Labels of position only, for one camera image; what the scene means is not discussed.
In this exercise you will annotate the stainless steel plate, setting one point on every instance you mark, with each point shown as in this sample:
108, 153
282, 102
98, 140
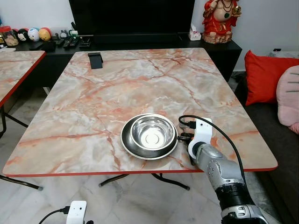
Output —
128, 145

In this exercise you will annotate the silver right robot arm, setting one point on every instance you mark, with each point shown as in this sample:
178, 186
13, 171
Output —
219, 170

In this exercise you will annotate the stainless steel bowl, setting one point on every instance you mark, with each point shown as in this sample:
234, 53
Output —
152, 133

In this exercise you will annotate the marble pattern folding table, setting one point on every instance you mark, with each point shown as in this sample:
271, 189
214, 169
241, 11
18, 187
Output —
117, 88
18, 70

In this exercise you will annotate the black TV console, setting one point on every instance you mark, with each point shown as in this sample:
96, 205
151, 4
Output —
224, 56

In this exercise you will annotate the red cushion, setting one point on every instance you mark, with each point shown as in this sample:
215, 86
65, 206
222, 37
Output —
261, 79

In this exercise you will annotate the small white tissue box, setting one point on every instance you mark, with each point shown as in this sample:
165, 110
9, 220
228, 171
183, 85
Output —
195, 35

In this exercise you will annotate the pink paw plush pillow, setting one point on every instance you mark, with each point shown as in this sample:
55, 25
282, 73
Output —
287, 93

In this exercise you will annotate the black phone stand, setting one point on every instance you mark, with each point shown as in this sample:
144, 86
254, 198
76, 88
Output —
95, 61

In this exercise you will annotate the red laughing Buddha statue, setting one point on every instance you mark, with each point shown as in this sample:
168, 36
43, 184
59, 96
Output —
219, 23

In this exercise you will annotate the black television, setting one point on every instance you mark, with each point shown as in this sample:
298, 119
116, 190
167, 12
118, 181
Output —
131, 16

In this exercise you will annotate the black remote control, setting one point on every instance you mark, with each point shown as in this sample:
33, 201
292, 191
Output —
63, 41

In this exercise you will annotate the orange round toy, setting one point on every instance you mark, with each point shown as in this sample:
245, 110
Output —
45, 34

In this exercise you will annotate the white round toy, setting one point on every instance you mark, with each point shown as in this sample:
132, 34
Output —
33, 34

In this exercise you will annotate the black round toy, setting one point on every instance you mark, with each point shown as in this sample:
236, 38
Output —
22, 35

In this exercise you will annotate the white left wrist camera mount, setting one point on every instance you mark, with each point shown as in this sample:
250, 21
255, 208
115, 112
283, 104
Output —
77, 212

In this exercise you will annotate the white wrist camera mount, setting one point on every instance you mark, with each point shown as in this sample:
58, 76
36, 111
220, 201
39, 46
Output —
202, 133
77, 212

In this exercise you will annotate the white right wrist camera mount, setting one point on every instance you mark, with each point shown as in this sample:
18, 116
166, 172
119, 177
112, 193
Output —
202, 133

